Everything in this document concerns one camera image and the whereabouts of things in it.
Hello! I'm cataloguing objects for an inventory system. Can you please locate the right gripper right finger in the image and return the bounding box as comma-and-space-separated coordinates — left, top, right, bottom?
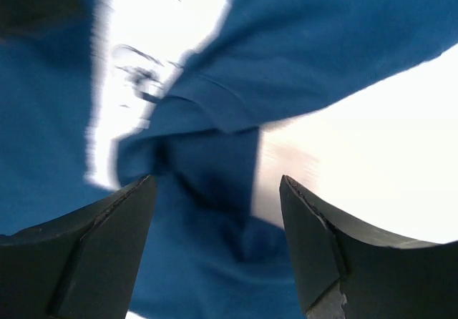
279, 176, 457, 319

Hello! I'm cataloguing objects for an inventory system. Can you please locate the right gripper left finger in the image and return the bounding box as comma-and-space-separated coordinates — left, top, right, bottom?
1, 176, 157, 319

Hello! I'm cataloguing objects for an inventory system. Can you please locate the blue t shirt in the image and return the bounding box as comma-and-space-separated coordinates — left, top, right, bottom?
1, 0, 457, 318

